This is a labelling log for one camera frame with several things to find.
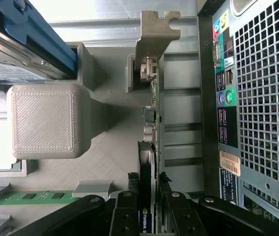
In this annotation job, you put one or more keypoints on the grey printed parts rack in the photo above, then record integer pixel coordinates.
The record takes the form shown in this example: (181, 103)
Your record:
(48, 120)

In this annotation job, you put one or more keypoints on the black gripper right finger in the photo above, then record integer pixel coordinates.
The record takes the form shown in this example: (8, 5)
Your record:
(186, 216)

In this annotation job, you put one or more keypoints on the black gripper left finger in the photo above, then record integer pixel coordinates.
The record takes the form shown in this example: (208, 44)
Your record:
(126, 216)

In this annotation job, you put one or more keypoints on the tan barcode sticker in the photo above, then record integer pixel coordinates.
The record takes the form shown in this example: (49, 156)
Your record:
(230, 162)

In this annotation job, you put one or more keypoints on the hard disk with blue carrier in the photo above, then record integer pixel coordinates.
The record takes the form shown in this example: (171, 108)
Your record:
(7, 66)

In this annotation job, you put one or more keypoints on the green RAM stick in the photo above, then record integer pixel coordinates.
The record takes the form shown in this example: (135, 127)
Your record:
(19, 197)

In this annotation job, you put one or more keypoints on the open black PC case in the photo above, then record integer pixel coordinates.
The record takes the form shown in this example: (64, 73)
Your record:
(205, 98)

